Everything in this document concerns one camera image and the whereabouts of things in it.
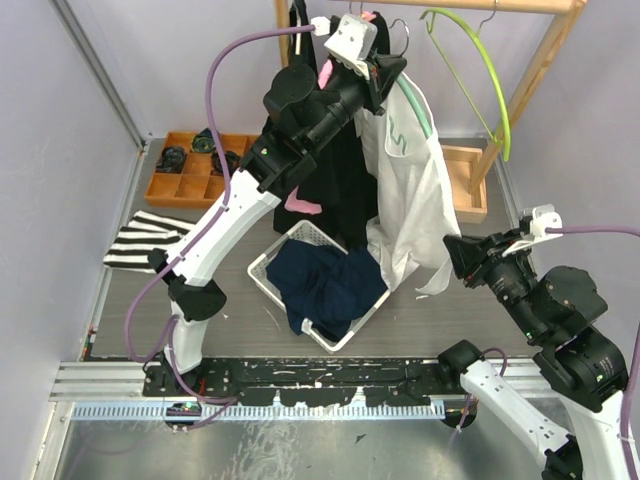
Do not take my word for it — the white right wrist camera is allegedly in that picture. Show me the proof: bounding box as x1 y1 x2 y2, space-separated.
502 204 563 258

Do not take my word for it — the grey slotted cable duct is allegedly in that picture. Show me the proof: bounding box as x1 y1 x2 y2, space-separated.
71 401 446 422

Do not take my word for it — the navy blue t shirt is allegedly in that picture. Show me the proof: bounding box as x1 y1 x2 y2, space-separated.
266 239 387 342

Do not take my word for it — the mint green hanger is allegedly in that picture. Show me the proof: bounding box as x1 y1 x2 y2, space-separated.
389 18 433 140

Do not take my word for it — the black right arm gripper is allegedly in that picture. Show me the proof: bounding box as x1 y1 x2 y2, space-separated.
441 223 546 338

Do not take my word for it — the pink t shirt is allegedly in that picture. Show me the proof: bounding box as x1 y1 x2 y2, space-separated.
284 9 376 215

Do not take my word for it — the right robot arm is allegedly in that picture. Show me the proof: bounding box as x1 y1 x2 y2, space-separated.
360 74 639 479

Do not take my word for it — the orange wooden compartment tray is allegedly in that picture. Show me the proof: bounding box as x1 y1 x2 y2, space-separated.
144 131 264 210

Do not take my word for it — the black printed t shirt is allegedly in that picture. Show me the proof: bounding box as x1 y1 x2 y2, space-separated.
288 0 318 75

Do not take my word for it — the black white striped cloth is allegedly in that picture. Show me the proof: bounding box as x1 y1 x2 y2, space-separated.
103 210 195 274

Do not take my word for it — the plain black t shirt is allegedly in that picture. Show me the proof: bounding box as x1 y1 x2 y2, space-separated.
272 12 394 251

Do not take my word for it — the white t shirt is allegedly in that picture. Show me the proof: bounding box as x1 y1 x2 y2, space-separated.
355 74 460 296

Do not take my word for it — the lime green hanger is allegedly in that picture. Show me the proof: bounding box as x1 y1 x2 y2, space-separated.
420 7 512 163

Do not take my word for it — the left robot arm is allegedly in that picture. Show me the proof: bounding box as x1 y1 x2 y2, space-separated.
149 53 407 396

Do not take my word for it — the rolled dark sock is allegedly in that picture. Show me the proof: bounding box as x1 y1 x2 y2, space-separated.
191 128 217 154
211 151 241 176
155 146 187 174

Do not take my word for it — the wooden clothes rack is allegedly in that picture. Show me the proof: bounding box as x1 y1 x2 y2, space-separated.
273 0 587 225

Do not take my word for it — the white perforated plastic basket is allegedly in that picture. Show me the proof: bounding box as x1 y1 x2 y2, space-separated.
247 220 390 353

